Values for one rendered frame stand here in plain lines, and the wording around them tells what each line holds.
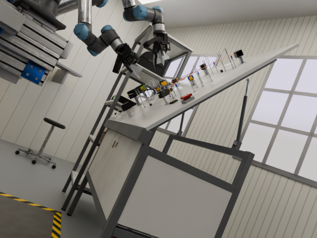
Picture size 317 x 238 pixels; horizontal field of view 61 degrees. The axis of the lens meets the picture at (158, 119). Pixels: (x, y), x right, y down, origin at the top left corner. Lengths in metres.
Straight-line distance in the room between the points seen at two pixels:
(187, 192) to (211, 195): 0.14
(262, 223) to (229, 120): 1.25
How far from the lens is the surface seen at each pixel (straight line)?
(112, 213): 1.31
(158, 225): 1.40
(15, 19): 1.32
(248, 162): 1.55
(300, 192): 2.92
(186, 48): 2.76
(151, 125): 1.27
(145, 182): 1.31
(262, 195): 3.02
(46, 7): 1.48
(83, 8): 1.65
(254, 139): 3.20
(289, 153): 3.01
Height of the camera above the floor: 0.79
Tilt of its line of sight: 6 degrees up
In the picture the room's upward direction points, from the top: 25 degrees clockwise
